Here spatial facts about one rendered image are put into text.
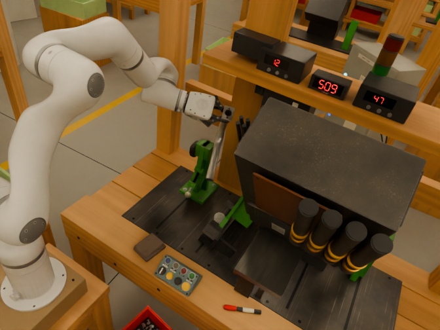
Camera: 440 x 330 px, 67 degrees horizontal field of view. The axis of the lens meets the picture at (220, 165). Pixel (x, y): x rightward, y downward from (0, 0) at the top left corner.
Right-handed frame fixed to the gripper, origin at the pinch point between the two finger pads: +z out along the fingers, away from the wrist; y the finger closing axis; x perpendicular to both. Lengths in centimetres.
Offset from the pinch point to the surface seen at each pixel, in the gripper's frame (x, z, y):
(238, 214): -0.1, 13.3, -35.2
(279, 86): -19.9, 13.2, 5.8
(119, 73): 276, -117, 151
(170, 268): 13, -4, -58
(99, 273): 69, -35, -69
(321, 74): -26.6, 24.3, 10.5
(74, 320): 14, -30, -81
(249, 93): 1.2, 7.1, 12.8
